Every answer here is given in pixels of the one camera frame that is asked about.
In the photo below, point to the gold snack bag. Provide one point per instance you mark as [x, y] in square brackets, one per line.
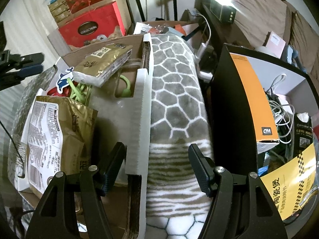
[59, 139]

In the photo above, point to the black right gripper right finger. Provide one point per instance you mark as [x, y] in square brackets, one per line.
[241, 206]

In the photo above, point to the bright lamp clock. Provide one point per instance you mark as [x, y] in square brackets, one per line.
[224, 10]

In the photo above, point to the brown cardboard clutter box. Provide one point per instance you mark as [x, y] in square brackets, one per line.
[162, 27]

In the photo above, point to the blue fish sticker pack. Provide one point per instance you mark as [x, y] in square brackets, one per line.
[62, 81]

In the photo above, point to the pink box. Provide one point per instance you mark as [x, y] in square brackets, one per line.
[274, 44]

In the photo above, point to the black storage cube shelf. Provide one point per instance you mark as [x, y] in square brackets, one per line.
[232, 129]

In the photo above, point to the small gold tissue pack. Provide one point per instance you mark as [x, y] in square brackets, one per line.
[96, 68]

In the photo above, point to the grey white patterned blanket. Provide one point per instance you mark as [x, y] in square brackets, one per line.
[171, 204]

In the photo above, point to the red collection gift bag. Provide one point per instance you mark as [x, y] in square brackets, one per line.
[96, 25]

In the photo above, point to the yellow black book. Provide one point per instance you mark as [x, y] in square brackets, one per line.
[292, 185]

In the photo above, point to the white power adapter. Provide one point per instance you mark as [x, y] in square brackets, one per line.
[203, 49]

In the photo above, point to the clear phone case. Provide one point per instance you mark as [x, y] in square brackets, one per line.
[123, 104]

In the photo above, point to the cardboard organizer box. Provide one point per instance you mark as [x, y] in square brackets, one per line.
[41, 87]

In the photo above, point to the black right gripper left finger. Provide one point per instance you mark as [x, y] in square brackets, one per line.
[55, 214]

